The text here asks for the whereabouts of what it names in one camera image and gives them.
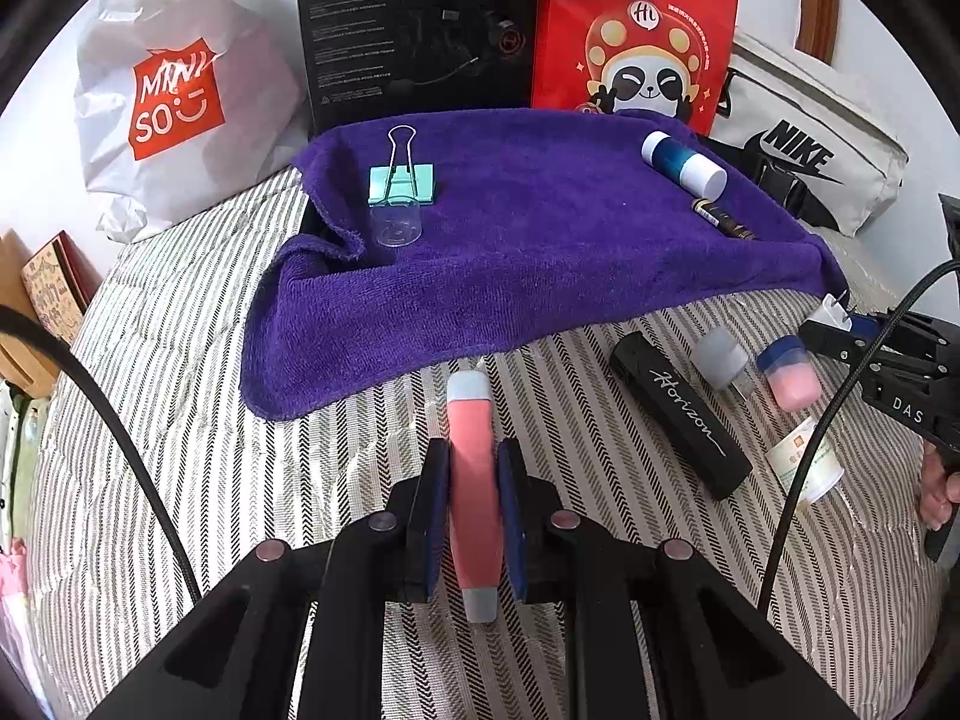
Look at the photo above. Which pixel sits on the small white bottle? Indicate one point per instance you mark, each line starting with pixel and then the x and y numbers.
pixel 806 469

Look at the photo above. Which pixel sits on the red paper bag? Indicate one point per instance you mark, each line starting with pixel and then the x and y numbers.
pixel 570 22

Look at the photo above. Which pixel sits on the blue and white bottle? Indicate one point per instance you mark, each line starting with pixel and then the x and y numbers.
pixel 682 161

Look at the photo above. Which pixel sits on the white plastic shopping bag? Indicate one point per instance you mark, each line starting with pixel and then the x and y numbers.
pixel 187 30

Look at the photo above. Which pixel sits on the black rectangular bar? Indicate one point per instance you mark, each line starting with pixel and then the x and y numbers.
pixel 679 412

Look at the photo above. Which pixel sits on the pink jar with blue lid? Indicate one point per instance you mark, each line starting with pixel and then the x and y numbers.
pixel 791 382

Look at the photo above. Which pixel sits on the wooden furniture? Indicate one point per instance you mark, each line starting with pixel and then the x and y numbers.
pixel 22 360

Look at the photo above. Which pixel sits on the white waist bag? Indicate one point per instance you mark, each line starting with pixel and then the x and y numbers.
pixel 862 120

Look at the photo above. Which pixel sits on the small grey jar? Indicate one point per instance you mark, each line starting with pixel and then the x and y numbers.
pixel 720 356

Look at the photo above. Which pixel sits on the white charger plug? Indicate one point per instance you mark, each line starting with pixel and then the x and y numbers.
pixel 834 311

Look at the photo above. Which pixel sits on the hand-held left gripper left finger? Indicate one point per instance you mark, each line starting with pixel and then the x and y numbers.
pixel 439 517

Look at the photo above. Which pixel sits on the dark brown slim box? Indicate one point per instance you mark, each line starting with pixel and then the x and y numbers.
pixel 724 221

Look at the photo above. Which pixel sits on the small clear plastic cup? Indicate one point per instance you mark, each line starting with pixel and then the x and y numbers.
pixel 396 229

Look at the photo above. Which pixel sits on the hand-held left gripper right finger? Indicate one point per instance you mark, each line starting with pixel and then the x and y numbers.
pixel 512 517

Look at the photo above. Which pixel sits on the pink patterned cloth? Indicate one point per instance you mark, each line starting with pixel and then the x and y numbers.
pixel 11 570

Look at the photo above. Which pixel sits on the purple towel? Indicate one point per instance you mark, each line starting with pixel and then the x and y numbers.
pixel 540 262

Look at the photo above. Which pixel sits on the wooden door frame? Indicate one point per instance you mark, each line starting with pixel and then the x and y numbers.
pixel 819 7

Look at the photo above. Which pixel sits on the green binder clip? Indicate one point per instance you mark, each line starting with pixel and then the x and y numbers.
pixel 405 184

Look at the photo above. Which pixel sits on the black cardboard box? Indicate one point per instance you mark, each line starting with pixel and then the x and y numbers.
pixel 390 37

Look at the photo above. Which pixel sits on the white spotted cloth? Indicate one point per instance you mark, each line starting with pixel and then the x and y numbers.
pixel 11 409

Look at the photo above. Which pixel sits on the patterned hardcover book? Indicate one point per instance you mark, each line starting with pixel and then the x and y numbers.
pixel 56 292

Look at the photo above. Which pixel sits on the pink and grey tube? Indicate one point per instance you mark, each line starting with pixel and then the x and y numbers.
pixel 471 480

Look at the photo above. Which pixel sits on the person's right hand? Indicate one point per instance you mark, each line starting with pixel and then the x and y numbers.
pixel 934 495

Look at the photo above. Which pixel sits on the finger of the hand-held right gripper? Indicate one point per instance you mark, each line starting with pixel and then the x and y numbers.
pixel 862 326
pixel 832 341

